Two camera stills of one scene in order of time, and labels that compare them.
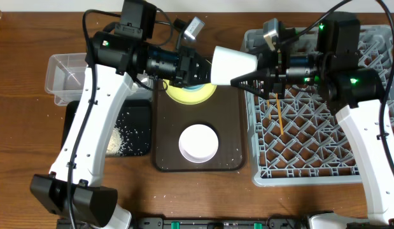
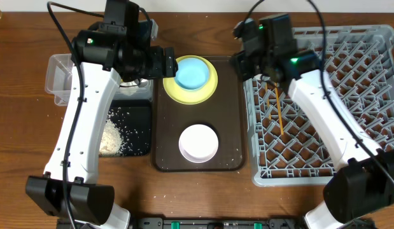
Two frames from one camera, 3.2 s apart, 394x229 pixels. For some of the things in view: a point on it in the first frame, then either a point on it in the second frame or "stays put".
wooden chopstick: x=279 y=114 stays put
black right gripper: x=277 y=66 -> x=240 y=60
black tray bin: x=133 y=124 stays put
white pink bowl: x=198 y=143 stays put
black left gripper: x=186 y=66 -> x=168 y=62
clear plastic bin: x=65 y=77 stays put
